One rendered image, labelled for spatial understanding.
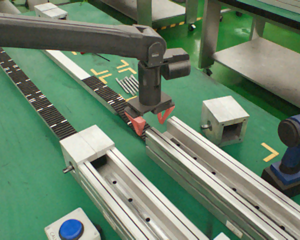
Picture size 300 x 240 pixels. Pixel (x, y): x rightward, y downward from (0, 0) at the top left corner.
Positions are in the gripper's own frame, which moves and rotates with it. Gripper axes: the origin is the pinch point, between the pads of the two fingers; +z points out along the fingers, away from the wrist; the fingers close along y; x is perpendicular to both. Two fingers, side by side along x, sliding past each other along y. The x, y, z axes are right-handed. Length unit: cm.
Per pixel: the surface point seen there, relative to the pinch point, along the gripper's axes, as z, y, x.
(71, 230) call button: -2.9, -32.1, -17.0
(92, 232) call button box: -1.5, -29.0, -19.1
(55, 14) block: -5, 13, 90
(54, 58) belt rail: 2, -2, 61
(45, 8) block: -5, 13, 103
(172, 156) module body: -3.1, -4.9, -14.8
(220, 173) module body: -0.1, 2.2, -23.7
